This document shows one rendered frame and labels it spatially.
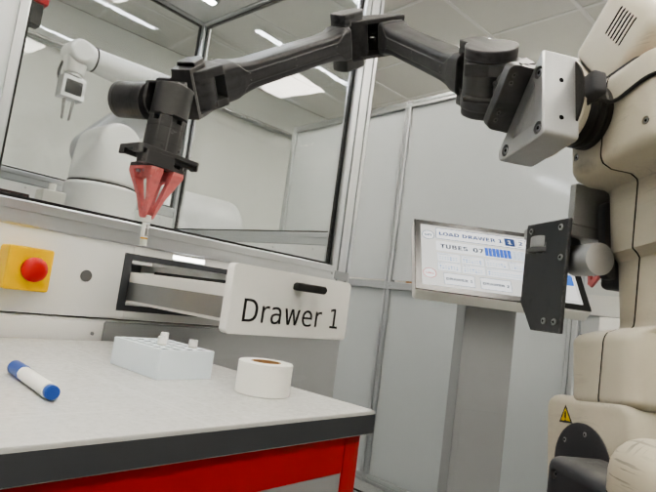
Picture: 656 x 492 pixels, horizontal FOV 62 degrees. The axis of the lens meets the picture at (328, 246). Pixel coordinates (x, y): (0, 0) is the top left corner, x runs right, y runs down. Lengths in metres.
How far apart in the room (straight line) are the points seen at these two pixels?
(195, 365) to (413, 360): 2.14
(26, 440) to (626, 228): 0.71
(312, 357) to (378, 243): 1.64
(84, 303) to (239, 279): 0.35
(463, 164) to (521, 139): 2.10
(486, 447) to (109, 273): 1.22
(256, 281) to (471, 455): 1.11
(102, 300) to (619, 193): 0.89
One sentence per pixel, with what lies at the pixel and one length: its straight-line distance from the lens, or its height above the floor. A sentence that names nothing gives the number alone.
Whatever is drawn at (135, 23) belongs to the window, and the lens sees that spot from 1.24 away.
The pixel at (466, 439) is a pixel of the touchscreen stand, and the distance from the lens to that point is 1.81.
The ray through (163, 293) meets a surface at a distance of 1.04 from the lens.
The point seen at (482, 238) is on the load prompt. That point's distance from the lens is 1.85.
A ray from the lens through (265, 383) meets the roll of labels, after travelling 0.69.
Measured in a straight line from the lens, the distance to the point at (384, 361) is 2.96.
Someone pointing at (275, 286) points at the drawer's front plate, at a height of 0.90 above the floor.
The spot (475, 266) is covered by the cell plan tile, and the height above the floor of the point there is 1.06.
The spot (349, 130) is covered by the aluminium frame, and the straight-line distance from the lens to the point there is 1.61.
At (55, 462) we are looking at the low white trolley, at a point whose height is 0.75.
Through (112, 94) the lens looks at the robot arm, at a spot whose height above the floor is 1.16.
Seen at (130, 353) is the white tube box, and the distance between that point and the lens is 0.80.
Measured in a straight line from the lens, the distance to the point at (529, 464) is 2.55.
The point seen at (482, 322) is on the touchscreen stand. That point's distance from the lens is 1.78.
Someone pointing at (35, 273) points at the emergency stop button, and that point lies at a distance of 1.00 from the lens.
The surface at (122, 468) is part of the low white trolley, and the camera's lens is 0.50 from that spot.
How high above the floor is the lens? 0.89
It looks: 6 degrees up
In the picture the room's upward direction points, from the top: 8 degrees clockwise
